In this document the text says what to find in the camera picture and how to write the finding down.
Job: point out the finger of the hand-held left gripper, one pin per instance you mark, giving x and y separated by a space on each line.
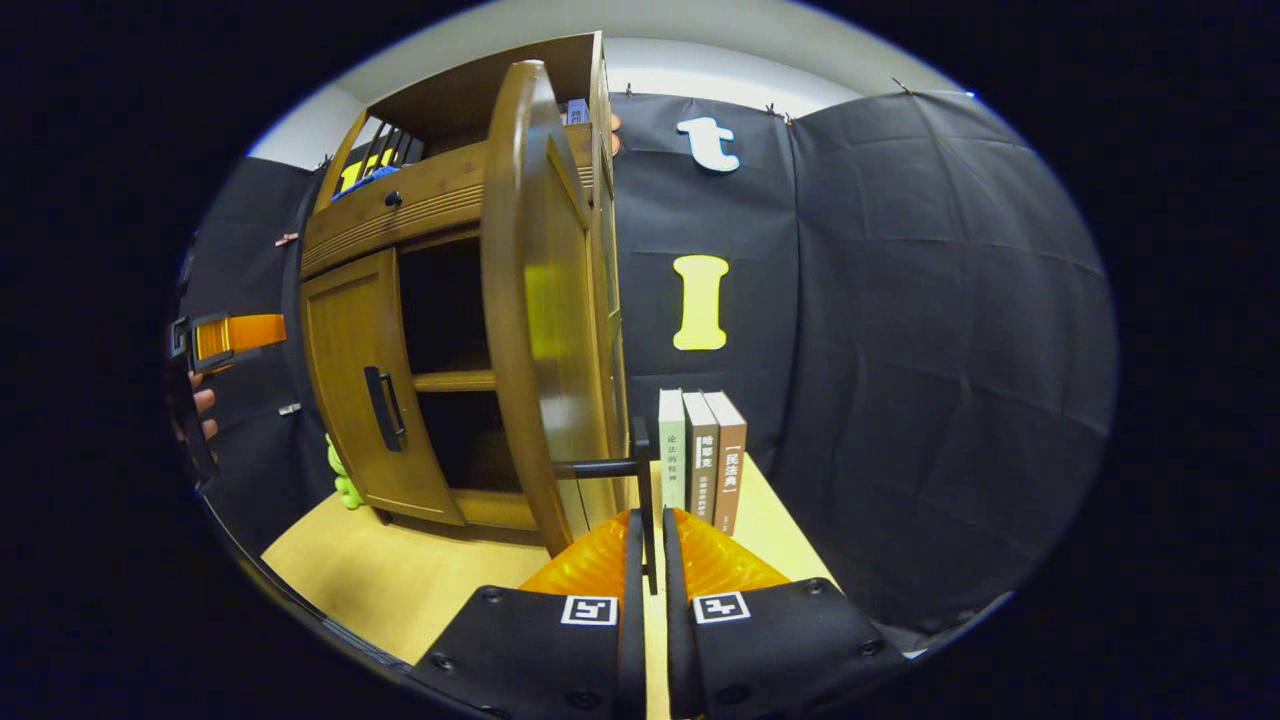
240 335

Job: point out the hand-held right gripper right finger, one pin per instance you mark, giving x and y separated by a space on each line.
680 650

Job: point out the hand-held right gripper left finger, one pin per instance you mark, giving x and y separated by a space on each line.
633 640

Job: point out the wooden shoe cabinet door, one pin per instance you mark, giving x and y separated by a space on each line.
540 300
345 400

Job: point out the wooden double-door shoe cabinet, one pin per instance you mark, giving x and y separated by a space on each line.
450 100

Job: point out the wooden inner cabinet shelf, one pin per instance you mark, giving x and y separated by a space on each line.
455 381

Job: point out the green frog toy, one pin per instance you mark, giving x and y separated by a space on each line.
345 480

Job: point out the pale green book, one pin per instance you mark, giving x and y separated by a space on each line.
672 450

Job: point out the brown book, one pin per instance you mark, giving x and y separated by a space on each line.
730 460

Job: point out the blue cloth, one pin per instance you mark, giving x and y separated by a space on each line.
365 182

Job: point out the grey-brown book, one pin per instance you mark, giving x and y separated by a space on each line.
702 450

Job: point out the wooden drawer with black knob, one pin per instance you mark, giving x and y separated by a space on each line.
420 205

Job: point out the black backdrop cloth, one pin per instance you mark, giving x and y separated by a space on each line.
950 350

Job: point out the lavender book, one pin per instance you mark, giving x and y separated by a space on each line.
577 112

